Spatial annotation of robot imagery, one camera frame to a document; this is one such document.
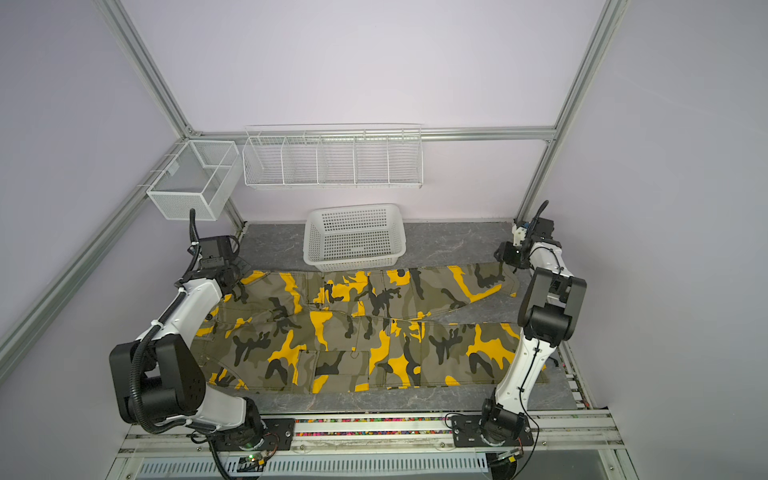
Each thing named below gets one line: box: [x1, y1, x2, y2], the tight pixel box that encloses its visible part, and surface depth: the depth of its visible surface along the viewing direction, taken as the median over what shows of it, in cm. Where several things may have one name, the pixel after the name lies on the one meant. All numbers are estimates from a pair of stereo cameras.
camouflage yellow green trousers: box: [195, 262, 521, 393], surface depth 91 cm
